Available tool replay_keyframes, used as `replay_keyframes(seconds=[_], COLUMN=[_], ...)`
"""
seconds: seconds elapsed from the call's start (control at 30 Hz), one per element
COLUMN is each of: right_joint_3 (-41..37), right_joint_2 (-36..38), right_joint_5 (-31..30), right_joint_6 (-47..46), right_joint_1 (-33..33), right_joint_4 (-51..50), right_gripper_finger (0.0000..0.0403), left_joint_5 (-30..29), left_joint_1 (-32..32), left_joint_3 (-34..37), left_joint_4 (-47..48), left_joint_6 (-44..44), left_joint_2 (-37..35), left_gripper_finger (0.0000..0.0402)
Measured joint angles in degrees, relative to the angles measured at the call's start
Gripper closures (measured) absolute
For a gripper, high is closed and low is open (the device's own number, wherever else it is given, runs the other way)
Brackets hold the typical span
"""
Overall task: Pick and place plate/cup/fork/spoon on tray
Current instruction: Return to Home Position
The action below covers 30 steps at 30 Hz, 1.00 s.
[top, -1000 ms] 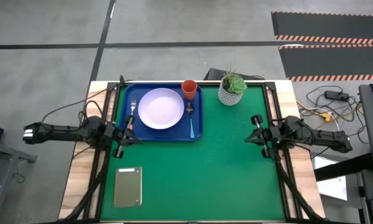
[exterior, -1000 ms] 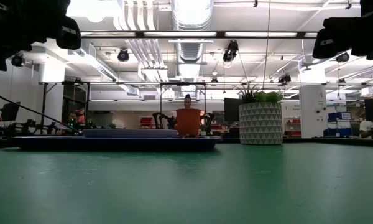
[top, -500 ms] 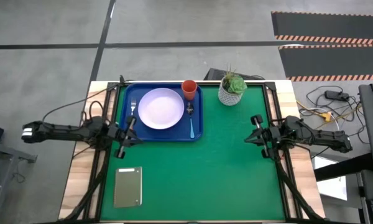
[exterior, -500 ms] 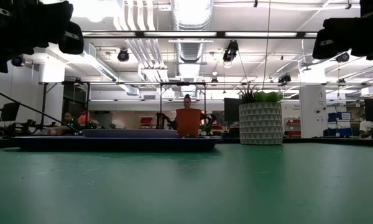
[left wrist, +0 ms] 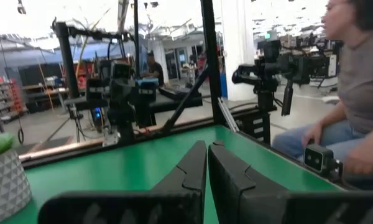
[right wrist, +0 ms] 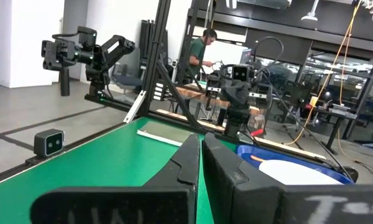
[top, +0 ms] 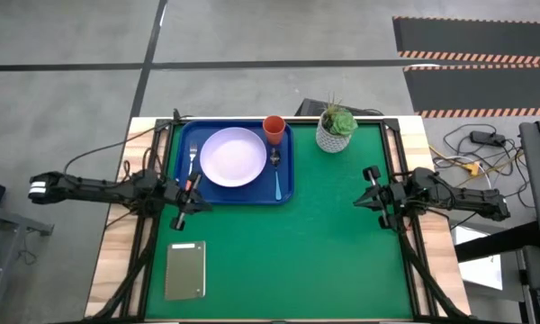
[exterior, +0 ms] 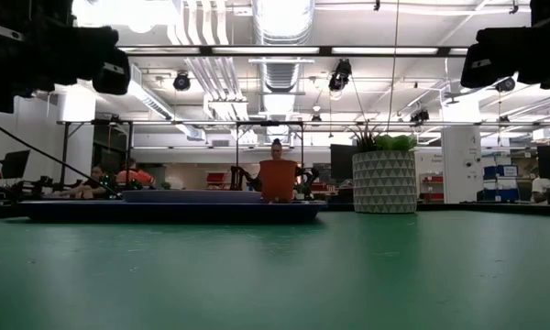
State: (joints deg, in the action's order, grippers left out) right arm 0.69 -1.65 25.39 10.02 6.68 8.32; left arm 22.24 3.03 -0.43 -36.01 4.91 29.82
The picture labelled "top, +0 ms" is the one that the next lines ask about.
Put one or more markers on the orange plastic cup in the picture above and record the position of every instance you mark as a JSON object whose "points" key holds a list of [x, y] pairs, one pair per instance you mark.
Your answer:
{"points": [[274, 129]]}

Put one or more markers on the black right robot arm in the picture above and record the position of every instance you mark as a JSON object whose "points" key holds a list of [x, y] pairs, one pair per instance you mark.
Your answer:
{"points": [[459, 198]]}

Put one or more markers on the black hazard-striped floor mat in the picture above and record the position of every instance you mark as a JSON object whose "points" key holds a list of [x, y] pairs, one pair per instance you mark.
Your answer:
{"points": [[477, 36], [477, 90]]}

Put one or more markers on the black box behind table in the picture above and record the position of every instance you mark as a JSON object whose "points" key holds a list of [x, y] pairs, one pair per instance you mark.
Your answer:
{"points": [[310, 108]]}

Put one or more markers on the blue plastic tray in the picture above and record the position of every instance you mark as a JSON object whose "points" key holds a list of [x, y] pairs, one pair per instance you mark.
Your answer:
{"points": [[252, 193]]}

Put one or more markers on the wooden table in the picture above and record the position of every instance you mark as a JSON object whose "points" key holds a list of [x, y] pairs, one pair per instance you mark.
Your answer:
{"points": [[112, 252]]}

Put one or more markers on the green table mat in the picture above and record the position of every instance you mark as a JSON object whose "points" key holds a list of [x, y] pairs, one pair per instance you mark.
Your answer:
{"points": [[274, 261]]}

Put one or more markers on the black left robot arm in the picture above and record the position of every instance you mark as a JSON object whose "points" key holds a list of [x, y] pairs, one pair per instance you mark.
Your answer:
{"points": [[94, 186]]}

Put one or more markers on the succulent in white patterned pot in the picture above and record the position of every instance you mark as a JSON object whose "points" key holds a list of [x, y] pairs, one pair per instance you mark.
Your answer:
{"points": [[335, 130]]}

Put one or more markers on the black bar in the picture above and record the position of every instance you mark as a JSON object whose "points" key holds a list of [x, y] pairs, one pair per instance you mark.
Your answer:
{"points": [[499, 240]]}

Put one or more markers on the black power adapter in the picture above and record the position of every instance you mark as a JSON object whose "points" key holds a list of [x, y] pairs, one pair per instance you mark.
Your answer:
{"points": [[486, 137]]}

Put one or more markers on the lavender round plate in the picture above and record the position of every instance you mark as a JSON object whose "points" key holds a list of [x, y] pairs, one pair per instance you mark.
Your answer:
{"points": [[233, 157]]}

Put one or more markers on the silver metal fork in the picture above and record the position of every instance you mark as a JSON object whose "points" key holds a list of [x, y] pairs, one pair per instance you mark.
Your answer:
{"points": [[192, 155]]}

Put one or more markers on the white paper sheet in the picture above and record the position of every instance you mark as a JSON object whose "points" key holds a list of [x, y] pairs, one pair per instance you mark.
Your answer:
{"points": [[477, 270]]}

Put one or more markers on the grey metal desk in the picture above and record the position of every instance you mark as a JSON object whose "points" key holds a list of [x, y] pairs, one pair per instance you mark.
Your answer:
{"points": [[9, 220]]}

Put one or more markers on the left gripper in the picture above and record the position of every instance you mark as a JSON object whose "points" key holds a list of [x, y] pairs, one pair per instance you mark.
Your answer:
{"points": [[186, 198]]}

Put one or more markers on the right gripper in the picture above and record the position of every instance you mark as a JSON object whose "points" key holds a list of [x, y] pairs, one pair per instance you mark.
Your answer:
{"points": [[391, 198]]}

